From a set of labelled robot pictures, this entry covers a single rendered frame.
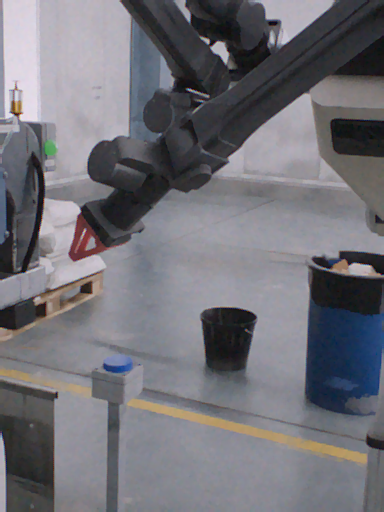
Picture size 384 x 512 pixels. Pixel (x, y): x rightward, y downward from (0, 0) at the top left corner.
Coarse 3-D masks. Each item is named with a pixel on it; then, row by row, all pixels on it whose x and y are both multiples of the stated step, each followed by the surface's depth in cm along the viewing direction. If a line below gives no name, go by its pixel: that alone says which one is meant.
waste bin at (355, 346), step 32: (320, 256) 344; (352, 256) 351; (320, 288) 319; (352, 288) 308; (320, 320) 322; (352, 320) 313; (320, 352) 325; (352, 352) 316; (320, 384) 328; (352, 384) 320
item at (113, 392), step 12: (96, 372) 147; (108, 372) 146; (132, 372) 147; (96, 384) 147; (108, 384) 146; (120, 384) 145; (132, 384) 147; (96, 396) 148; (108, 396) 147; (120, 396) 145; (132, 396) 148
